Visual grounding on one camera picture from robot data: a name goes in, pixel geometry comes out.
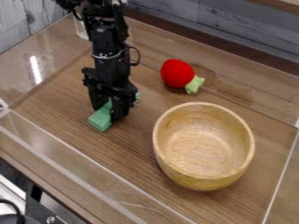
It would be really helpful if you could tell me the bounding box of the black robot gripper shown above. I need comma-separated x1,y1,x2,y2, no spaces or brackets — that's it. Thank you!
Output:
81,53,137,123

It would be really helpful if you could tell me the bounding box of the green rectangular block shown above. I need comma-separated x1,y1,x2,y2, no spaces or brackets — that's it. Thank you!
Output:
88,92,141,132

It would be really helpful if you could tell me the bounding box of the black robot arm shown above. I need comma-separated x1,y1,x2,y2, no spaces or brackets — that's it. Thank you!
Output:
52,0,140,123

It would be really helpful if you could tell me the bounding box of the light wooden bowl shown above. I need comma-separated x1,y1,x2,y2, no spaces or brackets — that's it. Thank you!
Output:
152,102,256,192

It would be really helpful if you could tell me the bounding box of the red plush strawberry toy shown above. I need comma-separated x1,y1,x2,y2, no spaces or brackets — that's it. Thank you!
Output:
160,59,205,95

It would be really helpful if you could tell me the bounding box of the clear acrylic corner bracket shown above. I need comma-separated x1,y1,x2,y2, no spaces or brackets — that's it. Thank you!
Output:
72,11,89,40

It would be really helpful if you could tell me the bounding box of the clear acrylic tray enclosure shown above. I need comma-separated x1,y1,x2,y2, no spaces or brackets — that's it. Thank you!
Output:
0,17,299,224

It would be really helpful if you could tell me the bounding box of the black metal table frame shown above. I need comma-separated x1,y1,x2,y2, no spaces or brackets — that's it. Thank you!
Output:
0,159,88,224

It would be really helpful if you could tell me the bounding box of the black cable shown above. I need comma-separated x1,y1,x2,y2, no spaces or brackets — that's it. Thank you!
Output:
0,199,26,224

